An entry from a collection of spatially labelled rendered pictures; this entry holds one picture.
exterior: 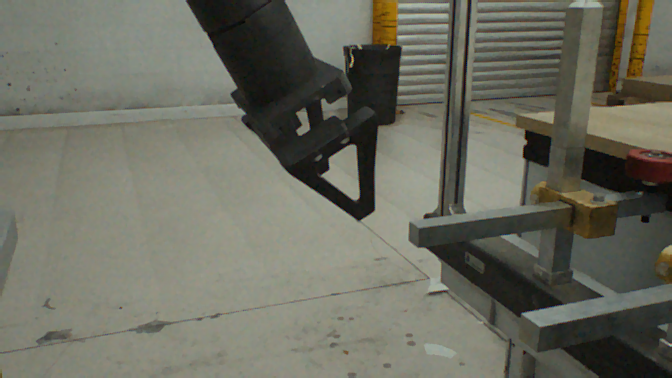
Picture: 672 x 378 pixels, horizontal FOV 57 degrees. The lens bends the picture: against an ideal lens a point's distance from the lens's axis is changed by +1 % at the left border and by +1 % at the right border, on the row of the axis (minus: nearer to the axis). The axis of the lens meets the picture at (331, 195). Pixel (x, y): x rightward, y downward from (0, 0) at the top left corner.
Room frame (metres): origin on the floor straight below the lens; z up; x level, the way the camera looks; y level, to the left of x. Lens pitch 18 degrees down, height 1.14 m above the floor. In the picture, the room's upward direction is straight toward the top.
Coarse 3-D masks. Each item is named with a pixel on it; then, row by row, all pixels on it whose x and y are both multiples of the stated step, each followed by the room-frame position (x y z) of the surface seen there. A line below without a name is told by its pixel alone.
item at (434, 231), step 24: (456, 216) 0.82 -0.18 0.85; (480, 216) 0.82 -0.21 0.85; (504, 216) 0.82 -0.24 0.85; (528, 216) 0.84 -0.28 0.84; (552, 216) 0.85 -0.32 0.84; (624, 216) 0.90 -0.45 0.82; (648, 216) 0.93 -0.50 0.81; (408, 240) 0.80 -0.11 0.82; (432, 240) 0.78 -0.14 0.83; (456, 240) 0.80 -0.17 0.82
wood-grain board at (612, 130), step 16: (544, 112) 1.34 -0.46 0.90; (592, 112) 1.34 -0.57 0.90; (608, 112) 1.34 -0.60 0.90; (624, 112) 1.34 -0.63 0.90; (640, 112) 1.34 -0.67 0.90; (656, 112) 1.34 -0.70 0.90; (528, 128) 1.28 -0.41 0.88; (544, 128) 1.24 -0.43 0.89; (592, 128) 1.17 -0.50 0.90; (608, 128) 1.17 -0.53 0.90; (624, 128) 1.17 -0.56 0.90; (640, 128) 1.17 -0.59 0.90; (656, 128) 1.17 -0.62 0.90; (592, 144) 1.11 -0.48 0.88; (608, 144) 1.08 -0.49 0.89; (624, 144) 1.04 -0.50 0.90; (640, 144) 1.03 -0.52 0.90; (656, 144) 1.03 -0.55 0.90
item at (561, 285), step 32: (448, 256) 1.15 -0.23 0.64; (480, 256) 1.05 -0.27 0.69; (512, 256) 1.02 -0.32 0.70; (480, 288) 1.04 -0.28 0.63; (512, 288) 0.95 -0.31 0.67; (544, 288) 0.89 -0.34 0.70; (576, 288) 0.89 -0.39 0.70; (576, 352) 0.81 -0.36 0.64; (608, 352) 0.75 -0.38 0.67; (640, 352) 0.71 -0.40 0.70
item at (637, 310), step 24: (648, 288) 0.63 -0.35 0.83; (528, 312) 0.57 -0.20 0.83; (552, 312) 0.57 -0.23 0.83; (576, 312) 0.57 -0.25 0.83; (600, 312) 0.57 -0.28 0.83; (624, 312) 0.58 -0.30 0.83; (648, 312) 0.59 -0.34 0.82; (528, 336) 0.56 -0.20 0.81; (552, 336) 0.55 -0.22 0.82; (576, 336) 0.56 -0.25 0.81; (600, 336) 0.57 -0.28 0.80
